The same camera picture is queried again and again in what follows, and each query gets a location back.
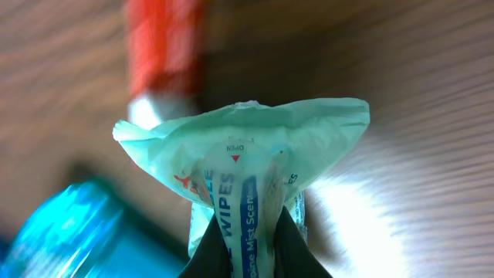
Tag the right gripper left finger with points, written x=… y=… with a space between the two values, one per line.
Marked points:
x=211 y=259

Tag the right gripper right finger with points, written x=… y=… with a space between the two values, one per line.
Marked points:
x=293 y=258

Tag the white wipes packet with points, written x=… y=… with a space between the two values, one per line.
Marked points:
x=243 y=163

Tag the blue mouthwash bottle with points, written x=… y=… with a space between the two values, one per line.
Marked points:
x=83 y=232

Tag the red coffee stick sachet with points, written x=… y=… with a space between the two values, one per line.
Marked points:
x=164 y=62

